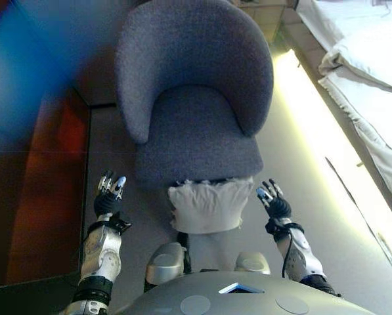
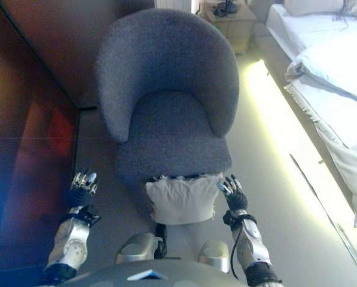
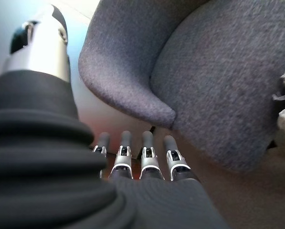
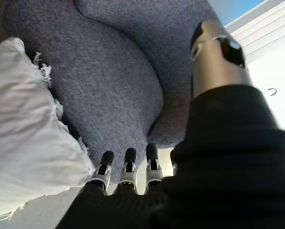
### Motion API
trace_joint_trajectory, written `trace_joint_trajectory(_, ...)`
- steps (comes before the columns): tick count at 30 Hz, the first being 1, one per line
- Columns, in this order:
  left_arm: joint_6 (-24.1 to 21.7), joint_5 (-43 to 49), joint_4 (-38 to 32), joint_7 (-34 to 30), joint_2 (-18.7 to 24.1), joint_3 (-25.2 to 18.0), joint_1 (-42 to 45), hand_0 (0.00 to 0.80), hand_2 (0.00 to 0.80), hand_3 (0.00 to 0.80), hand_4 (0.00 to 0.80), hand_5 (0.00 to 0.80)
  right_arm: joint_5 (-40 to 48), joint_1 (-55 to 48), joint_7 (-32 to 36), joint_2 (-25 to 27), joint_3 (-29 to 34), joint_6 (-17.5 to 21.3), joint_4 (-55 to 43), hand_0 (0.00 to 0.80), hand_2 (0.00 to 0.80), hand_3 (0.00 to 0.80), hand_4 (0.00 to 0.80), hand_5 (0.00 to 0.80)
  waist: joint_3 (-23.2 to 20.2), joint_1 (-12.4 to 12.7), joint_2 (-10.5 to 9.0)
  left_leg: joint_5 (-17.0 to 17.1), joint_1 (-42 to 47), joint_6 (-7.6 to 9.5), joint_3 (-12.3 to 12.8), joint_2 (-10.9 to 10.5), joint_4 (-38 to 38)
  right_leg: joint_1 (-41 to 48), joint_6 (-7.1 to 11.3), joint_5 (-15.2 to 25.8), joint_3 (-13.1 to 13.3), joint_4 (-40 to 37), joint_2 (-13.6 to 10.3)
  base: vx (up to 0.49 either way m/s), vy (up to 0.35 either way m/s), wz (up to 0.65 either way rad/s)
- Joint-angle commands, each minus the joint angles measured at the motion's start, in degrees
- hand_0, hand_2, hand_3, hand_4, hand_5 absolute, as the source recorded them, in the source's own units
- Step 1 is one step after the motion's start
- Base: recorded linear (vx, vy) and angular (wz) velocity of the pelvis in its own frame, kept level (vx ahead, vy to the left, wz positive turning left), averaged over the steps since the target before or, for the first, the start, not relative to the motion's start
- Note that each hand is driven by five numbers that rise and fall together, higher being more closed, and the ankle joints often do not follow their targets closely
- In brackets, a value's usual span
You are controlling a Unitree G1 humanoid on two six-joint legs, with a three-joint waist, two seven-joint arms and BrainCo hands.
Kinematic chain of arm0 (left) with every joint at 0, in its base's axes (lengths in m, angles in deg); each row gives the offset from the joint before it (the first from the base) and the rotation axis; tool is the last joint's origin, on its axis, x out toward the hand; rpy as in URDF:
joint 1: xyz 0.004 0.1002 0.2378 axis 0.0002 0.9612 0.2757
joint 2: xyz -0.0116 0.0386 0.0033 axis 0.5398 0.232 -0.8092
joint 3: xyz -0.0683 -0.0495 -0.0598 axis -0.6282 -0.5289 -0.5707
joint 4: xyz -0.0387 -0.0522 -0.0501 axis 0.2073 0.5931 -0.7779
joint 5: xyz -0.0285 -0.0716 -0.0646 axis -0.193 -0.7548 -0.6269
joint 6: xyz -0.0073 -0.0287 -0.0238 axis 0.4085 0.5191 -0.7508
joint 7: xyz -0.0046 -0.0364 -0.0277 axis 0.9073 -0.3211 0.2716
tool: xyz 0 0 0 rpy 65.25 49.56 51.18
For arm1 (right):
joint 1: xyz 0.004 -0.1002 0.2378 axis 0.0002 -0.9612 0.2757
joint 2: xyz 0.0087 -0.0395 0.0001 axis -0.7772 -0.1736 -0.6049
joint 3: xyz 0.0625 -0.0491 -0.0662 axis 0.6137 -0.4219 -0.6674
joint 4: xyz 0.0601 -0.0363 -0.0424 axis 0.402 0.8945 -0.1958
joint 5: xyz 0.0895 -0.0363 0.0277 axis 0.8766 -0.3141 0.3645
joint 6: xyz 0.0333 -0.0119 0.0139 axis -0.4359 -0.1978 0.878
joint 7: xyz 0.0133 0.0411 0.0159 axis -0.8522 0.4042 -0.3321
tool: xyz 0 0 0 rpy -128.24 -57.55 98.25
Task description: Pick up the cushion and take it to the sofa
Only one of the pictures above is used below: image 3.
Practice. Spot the robot left hand black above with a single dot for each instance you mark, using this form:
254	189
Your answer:
49	179

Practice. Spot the grey fabric chair seat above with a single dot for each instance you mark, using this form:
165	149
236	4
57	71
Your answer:
216	83

